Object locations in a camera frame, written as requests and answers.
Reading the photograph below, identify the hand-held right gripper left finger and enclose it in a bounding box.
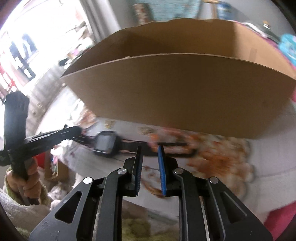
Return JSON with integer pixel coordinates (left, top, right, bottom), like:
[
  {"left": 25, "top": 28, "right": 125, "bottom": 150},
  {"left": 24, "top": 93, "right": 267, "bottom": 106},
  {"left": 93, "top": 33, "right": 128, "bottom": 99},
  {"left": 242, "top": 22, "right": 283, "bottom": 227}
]
[{"left": 29, "top": 146, "right": 144, "bottom": 241}]

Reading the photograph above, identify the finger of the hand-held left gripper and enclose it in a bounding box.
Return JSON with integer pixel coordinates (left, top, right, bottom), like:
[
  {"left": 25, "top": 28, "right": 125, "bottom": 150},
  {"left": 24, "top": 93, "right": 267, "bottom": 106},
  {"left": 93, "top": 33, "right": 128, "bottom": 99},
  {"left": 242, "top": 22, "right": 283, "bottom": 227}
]
[{"left": 24, "top": 125, "right": 83, "bottom": 154}]

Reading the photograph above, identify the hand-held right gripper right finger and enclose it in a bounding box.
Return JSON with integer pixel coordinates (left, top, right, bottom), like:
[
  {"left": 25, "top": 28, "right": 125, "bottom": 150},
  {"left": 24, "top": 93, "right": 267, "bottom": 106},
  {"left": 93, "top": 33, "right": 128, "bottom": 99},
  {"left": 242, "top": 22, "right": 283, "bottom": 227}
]
[{"left": 158, "top": 145, "right": 273, "bottom": 241}]

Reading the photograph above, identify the black smartwatch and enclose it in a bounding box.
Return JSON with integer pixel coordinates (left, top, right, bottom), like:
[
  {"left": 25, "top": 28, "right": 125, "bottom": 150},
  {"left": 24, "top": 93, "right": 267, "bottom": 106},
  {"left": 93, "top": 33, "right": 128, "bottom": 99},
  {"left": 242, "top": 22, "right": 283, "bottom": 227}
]
[{"left": 72, "top": 130, "right": 197, "bottom": 158}]

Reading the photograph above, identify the large brown cardboard box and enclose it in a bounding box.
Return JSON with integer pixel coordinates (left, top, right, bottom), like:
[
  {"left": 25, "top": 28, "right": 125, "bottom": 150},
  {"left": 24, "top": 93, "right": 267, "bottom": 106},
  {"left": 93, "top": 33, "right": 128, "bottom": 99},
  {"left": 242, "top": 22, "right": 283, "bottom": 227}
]
[{"left": 60, "top": 18, "right": 296, "bottom": 140}]

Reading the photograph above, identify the person's left forearm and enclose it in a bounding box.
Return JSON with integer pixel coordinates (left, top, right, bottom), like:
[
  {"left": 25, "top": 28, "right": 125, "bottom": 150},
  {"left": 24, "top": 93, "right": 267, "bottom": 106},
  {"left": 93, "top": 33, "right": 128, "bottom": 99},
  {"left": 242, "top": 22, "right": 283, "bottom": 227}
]
[{"left": 0, "top": 167, "right": 51, "bottom": 232}]

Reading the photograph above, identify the person's left hand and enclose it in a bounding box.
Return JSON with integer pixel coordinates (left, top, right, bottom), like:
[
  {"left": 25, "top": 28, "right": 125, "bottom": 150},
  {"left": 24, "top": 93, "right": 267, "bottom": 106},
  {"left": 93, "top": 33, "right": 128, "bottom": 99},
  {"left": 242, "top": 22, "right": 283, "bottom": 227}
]
[{"left": 5, "top": 158, "right": 43, "bottom": 205}]

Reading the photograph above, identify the small cardboard box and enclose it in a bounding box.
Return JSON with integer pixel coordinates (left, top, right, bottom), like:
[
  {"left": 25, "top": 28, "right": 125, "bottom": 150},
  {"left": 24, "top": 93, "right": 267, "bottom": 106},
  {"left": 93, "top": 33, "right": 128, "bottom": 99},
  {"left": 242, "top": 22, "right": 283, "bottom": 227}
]
[{"left": 45, "top": 160, "right": 70, "bottom": 181}]

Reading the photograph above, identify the fuzzy green white pajamas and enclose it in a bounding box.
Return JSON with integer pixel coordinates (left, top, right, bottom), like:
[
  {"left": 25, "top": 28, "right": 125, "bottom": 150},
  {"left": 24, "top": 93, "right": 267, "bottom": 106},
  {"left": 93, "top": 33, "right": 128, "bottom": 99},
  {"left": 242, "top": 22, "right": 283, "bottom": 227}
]
[{"left": 121, "top": 215, "right": 158, "bottom": 241}]

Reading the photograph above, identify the grey curtain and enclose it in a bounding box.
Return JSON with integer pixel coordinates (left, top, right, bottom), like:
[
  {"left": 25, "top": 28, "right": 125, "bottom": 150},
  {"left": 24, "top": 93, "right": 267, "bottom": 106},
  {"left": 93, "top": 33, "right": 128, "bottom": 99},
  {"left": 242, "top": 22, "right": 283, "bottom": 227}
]
[{"left": 80, "top": 0, "right": 109, "bottom": 44}]

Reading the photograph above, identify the pink floral blanket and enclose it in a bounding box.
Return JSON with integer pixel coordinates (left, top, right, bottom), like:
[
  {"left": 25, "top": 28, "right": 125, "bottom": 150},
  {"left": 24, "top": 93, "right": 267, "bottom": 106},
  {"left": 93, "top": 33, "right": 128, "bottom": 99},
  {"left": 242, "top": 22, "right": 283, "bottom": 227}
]
[{"left": 238, "top": 21, "right": 296, "bottom": 241}]

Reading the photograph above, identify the teal floral hanging cloth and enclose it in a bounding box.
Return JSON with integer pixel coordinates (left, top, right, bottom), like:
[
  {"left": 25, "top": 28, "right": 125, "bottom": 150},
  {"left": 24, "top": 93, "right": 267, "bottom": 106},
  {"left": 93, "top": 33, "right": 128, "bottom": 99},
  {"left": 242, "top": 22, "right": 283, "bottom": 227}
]
[{"left": 148, "top": 0, "right": 201, "bottom": 21}]

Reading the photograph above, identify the blue water jug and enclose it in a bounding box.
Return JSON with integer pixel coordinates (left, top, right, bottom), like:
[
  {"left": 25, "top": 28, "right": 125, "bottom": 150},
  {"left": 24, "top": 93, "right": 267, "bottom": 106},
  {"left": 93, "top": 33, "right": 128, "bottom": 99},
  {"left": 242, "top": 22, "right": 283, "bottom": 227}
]
[{"left": 217, "top": 1, "right": 232, "bottom": 20}]

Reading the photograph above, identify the light blue quilt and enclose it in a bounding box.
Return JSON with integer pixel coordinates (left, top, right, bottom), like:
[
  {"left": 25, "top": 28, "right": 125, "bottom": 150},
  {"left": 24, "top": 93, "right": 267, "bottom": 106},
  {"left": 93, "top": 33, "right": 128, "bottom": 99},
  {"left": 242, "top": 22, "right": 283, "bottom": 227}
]
[{"left": 277, "top": 34, "right": 296, "bottom": 67}]

